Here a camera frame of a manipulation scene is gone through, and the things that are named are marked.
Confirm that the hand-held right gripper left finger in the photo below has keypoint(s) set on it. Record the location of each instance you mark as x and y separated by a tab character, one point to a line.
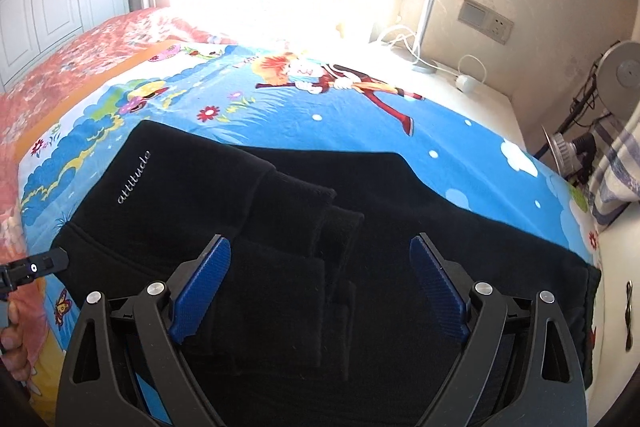
205	287

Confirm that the black pants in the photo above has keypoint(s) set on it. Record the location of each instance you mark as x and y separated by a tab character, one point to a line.
300	257

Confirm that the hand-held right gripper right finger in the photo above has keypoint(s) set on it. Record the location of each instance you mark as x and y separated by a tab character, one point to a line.
435	287

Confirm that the pink floral bedspread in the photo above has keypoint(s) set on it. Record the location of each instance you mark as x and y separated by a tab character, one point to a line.
75	52

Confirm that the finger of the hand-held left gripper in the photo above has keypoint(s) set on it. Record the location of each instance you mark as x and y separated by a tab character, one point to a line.
35	264

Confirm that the blue cartoon printed blanket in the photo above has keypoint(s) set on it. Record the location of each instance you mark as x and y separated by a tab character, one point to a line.
350	122

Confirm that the wall switch and socket panel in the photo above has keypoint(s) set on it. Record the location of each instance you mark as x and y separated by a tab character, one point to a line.
485	19

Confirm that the grey round-head desk lamp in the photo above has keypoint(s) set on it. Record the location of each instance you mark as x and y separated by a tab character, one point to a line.
620	72

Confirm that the sailboat print striped cloth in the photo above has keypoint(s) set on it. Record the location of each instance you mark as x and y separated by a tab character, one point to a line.
615	167

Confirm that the person's left hand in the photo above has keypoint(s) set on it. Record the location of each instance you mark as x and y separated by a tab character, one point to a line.
17	352

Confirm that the white nightstand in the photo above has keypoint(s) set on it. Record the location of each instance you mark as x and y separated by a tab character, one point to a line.
480	107

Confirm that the white charger plug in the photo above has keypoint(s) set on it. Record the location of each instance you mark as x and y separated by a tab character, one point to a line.
465	83

